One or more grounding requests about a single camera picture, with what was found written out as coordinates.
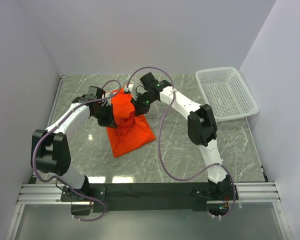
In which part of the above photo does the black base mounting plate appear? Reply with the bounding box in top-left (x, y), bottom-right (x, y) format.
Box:
top-left (59, 182), bottom-right (238, 213)

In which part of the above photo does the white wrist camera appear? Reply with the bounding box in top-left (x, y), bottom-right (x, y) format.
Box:
top-left (104, 91), bottom-right (119, 100)
top-left (123, 84), bottom-right (137, 100)

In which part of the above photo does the white plastic mesh basket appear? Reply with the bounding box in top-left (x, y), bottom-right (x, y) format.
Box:
top-left (195, 67), bottom-right (259, 122)

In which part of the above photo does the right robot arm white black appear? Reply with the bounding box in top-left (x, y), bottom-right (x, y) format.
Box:
top-left (123, 72), bottom-right (234, 199)

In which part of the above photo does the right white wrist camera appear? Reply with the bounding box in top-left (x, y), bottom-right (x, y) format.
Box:
top-left (123, 84), bottom-right (137, 100)

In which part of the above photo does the aluminium rail frame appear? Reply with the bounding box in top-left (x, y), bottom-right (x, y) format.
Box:
top-left (31, 73), bottom-right (279, 215)

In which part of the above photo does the orange t shirt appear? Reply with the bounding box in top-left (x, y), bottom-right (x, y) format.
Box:
top-left (106, 88), bottom-right (156, 158)

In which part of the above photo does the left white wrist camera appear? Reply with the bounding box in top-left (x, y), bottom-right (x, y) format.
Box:
top-left (104, 91), bottom-right (119, 100)

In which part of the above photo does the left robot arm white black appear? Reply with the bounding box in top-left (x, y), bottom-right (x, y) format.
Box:
top-left (31, 86), bottom-right (119, 200)

